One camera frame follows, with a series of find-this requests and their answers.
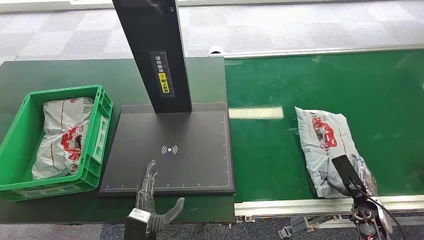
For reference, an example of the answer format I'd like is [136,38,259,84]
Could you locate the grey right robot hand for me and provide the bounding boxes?
[326,153,379,200]

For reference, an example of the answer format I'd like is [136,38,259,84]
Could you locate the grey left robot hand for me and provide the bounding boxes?
[135,159,186,233]

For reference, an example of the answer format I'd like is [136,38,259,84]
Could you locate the grey mailer package red print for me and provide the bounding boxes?
[31,96,95,181]
[294,106,379,200]

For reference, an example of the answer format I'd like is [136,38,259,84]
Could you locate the black inbound scanner machine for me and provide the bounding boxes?
[98,0,237,198]

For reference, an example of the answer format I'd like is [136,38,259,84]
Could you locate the green conveyor belt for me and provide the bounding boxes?
[224,49,424,203]

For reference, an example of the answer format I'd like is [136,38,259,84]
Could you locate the green plastic crate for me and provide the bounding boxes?
[0,84,114,202]

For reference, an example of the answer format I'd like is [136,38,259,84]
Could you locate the white skirting strip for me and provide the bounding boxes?
[0,0,424,13]

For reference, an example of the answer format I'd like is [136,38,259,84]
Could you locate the grey conveyor support bracket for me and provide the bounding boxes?
[278,215,335,240]

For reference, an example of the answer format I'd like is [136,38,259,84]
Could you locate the silver conveyor frame rail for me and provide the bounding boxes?
[208,44,424,60]
[233,194,424,229]

